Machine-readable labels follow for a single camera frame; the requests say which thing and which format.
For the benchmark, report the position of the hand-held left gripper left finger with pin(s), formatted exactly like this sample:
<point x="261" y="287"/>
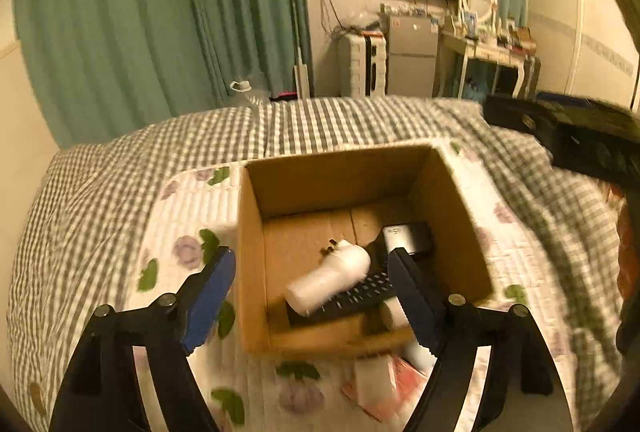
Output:
<point x="210" y="299"/>

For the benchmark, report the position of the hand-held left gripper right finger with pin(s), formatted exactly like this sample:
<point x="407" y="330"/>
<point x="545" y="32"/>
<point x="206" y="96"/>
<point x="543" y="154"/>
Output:
<point x="410" y="302"/>

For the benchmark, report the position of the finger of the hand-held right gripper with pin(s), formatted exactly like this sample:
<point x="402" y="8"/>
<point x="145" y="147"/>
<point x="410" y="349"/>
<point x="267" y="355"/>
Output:
<point x="507" y="112"/>

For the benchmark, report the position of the brown cardboard box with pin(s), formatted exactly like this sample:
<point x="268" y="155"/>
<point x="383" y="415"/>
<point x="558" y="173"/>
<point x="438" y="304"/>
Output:
<point x="300" y="182"/>

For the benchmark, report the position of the black remote control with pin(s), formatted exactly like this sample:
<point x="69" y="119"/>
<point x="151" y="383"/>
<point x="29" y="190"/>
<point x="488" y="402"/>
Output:
<point x="357" y="297"/>

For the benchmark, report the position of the white power bank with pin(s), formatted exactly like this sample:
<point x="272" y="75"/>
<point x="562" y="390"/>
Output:
<point x="407" y="237"/>

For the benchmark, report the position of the white side table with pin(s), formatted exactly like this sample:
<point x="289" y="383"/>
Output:
<point x="475" y="49"/>

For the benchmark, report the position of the white plug charger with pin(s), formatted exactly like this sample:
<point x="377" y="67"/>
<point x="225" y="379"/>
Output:
<point x="330" y="279"/>

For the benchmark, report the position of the white tissue packet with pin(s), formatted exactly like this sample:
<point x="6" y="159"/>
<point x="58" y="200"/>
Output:
<point x="372" y="377"/>

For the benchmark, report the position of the red patterned packet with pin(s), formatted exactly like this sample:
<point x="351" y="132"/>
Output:
<point x="400" y="387"/>

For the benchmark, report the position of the small grey fridge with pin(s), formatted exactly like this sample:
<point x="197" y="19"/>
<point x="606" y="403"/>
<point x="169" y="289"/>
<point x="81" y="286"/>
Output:
<point x="412" y="52"/>

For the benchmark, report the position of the white wardrobe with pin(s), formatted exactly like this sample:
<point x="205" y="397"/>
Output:
<point x="585" y="22"/>

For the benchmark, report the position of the grey checkered blanket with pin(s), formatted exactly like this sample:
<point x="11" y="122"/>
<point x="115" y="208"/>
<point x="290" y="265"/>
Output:
<point x="100" y="192"/>

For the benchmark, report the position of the white plastic storage cabinet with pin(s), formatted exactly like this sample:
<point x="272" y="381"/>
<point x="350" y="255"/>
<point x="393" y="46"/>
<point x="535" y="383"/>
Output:
<point x="357" y="64"/>

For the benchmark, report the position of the clear plastic bag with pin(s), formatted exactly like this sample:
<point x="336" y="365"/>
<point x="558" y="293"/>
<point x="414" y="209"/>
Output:
<point x="361" y="18"/>

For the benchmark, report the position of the clear plastic water bottle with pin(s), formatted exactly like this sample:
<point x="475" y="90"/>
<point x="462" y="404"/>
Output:
<point x="247" y="92"/>

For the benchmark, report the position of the wide green curtain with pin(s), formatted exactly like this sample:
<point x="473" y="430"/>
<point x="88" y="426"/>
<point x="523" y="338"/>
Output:
<point x="125" y="12"/>

